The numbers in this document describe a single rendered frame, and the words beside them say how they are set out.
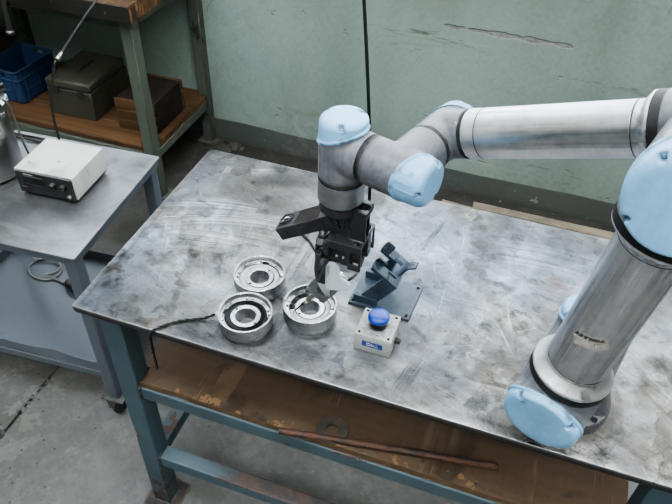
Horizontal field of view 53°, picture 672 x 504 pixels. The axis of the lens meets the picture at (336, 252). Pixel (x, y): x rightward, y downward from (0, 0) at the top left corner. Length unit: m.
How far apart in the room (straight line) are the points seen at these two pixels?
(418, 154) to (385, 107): 1.96
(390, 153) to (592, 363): 0.39
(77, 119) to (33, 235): 1.37
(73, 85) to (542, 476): 2.36
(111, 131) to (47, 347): 1.14
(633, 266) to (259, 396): 0.94
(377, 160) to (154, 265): 0.68
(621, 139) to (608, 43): 1.75
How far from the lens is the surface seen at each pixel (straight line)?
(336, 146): 0.98
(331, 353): 1.28
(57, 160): 1.94
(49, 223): 1.86
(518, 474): 1.49
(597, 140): 0.93
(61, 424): 2.29
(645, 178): 0.75
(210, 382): 1.57
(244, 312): 1.34
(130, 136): 2.97
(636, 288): 0.85
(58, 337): 2.22
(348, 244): 1.09
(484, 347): 1.33
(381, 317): 1.25
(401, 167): 0.94
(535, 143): 0.96
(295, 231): 1.14
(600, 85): 2.72
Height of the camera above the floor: 1.79
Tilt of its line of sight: 42 degrees down
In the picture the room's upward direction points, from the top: 2 degrees clockwise
